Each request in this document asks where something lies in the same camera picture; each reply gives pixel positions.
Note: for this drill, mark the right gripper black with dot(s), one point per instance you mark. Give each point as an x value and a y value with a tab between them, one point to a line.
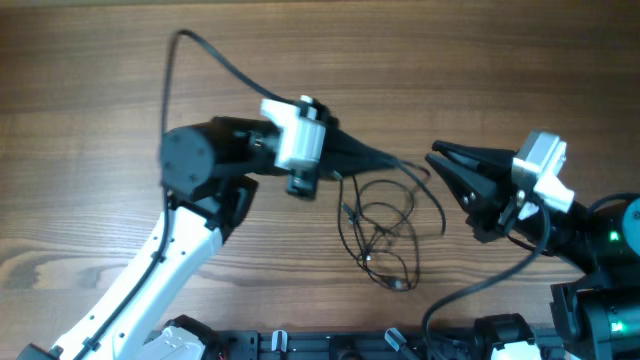
494	207

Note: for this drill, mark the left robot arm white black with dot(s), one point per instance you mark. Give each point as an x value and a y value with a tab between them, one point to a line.
184	338

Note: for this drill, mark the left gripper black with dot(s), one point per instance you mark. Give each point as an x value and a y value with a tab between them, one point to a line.
339	144

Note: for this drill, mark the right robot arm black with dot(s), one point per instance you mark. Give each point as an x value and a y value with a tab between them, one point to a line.
597	316

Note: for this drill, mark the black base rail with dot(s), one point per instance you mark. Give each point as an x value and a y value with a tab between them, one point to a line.
451	343

